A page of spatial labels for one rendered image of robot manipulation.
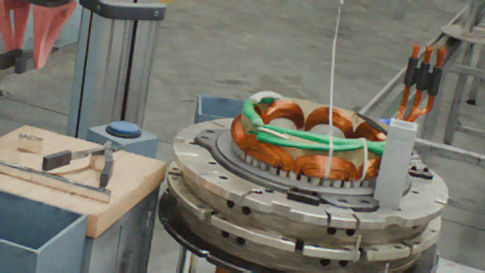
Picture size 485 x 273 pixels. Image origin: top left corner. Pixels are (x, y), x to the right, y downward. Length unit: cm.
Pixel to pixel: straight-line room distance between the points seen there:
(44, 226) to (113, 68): 53
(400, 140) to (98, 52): 60
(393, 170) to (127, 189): 28
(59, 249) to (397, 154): 36
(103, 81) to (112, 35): 7
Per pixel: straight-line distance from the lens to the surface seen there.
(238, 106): 147
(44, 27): 101
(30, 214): 101
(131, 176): 109
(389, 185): 105
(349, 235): 103
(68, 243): 95
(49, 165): 104
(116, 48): 148
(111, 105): 151
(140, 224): 115
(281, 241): 101
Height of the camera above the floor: 145
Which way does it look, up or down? 16 degrees down
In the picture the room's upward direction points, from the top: 9 degrees clockwise
